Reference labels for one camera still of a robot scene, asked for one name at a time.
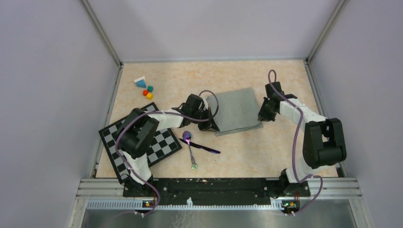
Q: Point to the teal cube block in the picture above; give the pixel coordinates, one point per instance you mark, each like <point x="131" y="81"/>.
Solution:
<point x="150" y="89"/>

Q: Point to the black grey checkerboard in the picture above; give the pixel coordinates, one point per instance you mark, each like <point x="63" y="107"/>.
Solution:
<point x="164" y="144"/>

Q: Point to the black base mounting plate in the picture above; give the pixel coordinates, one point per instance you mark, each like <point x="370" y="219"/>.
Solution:
<point x="218" y="191"/>

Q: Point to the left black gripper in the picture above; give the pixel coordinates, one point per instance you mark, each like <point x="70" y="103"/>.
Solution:
<point x="210" y="125"/>

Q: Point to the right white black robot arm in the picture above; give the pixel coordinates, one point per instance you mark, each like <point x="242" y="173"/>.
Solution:
<point x="323" y="140"/>

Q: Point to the blue white wedge block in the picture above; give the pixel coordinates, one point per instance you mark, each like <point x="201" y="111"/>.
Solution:
<point x="140" y="82"/>

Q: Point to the aluminium front frame rail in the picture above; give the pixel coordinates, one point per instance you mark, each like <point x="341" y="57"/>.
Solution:
<point x="108" y="194"/>

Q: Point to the right aluminium corner post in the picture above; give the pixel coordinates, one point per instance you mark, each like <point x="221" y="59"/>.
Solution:
<point x="325" y="31"/>

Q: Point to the left aluminium corner post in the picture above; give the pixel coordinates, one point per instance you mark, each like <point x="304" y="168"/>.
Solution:
<point x="100" y="31"/>

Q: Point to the grey cloth napkin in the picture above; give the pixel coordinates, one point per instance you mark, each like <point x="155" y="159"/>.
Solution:
<point x="237" y="111"/>

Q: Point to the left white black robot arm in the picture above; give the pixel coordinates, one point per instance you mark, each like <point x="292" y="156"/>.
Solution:
<point x="135" y="135"/>

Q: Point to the yellow cube block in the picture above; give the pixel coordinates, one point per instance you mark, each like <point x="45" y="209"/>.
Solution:
<point x="149" y="96"/>

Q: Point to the iridescent purple knife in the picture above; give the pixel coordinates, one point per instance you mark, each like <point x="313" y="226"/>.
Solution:
<point x="191" y="144"/>

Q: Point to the aluminium corner post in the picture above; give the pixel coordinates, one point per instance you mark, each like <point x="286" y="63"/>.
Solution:
<point x="325" y="31"/>
<point x="100" y="31"/>

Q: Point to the iridescent purple spoon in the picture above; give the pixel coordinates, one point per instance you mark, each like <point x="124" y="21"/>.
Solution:
<point x="187" y="137"/>

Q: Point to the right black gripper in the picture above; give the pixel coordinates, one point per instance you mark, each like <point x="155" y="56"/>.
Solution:
<point x="263" y="116"/>

